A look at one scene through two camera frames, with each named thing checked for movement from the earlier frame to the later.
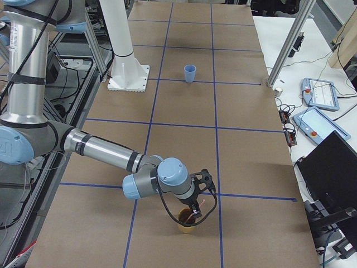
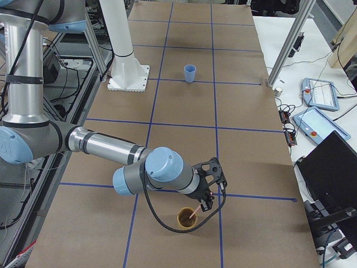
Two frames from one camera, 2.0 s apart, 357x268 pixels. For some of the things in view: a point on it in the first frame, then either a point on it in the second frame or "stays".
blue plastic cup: [190, 72] stays
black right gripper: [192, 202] to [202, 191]
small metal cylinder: [278, 92] stays
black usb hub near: [290, 138] stays
